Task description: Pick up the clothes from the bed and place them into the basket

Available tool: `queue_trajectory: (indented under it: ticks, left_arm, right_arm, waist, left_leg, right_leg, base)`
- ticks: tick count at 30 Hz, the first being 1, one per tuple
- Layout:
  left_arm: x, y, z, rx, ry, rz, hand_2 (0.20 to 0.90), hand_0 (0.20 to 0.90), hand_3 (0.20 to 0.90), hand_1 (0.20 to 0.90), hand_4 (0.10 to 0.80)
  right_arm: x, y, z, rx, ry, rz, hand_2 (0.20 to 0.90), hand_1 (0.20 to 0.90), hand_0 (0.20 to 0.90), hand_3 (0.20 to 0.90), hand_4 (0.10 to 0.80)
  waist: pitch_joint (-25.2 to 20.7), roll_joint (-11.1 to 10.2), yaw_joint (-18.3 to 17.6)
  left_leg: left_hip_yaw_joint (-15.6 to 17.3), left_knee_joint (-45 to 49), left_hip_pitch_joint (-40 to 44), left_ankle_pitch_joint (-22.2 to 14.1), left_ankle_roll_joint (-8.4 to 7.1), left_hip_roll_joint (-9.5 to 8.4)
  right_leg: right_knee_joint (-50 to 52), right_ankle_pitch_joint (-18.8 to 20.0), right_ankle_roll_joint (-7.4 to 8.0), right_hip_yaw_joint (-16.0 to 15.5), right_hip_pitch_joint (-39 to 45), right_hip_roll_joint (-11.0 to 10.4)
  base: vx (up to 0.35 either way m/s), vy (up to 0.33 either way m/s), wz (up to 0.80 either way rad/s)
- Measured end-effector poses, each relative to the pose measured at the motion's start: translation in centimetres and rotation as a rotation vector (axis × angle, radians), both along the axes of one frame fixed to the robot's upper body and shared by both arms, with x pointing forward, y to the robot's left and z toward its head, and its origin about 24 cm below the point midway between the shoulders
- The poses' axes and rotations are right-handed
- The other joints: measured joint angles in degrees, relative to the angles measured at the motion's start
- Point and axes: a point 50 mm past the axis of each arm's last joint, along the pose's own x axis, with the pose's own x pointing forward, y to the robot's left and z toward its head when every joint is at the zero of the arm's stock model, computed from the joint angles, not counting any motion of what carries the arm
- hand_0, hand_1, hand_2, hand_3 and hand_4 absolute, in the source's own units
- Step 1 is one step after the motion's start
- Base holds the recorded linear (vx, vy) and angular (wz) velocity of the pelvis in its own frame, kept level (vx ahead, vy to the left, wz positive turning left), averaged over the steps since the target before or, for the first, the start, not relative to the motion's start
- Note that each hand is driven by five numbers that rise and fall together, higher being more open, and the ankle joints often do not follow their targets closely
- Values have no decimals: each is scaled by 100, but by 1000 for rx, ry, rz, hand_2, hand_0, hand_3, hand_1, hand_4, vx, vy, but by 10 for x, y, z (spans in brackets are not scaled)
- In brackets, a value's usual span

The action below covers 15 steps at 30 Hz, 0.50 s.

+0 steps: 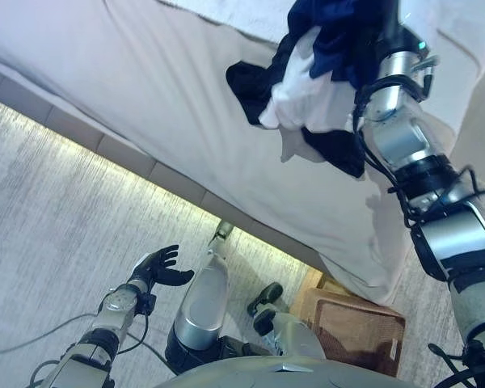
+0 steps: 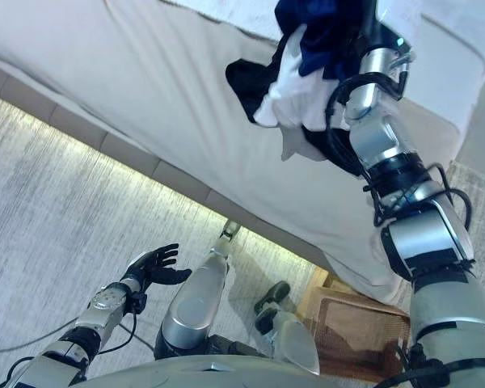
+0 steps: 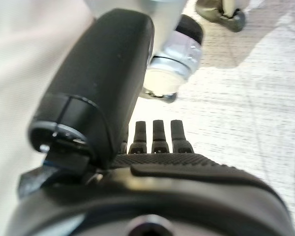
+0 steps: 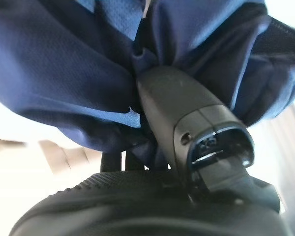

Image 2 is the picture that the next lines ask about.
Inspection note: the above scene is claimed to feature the silver robot leg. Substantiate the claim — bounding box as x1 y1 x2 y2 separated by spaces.
253 280 323 377
155 220 242 361

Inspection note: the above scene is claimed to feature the white garment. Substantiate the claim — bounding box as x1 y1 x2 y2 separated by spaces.
252 23 361 133

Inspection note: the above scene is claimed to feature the grey robot torso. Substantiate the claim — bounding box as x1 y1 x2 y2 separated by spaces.
84 355 421 388

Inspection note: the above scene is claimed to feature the white duvet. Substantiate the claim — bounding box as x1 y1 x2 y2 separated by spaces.
108 0 485 127

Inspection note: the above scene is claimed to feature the black garment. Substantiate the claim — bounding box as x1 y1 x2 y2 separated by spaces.
225 0 367 175

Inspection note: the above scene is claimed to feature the silver left robot leg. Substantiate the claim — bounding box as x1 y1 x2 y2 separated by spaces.
155 220 242 361

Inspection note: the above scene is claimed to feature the grey striped rug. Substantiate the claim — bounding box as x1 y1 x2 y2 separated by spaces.
0 91 485 388

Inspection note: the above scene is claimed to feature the brown wicker basket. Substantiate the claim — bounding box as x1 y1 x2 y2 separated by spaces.
298 268 413 383

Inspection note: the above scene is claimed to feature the beige bed blanket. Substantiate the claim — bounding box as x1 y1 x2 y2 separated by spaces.
0 0 474 308

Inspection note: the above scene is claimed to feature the beige panelled bed base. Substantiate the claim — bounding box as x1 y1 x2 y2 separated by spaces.
0 54 332 280

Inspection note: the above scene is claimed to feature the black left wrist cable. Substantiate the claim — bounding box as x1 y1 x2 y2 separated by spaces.
0 290 149 388

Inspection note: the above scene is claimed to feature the blue garment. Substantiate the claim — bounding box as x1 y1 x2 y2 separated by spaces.
275 0 373 81

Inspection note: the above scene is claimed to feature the silver right robot leg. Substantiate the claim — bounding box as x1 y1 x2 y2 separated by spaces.
253 280 323 377

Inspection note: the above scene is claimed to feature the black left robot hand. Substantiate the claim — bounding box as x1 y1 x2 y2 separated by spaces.
120 242 193 291

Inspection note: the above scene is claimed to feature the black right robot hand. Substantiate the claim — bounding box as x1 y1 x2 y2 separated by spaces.
361 0 413 54

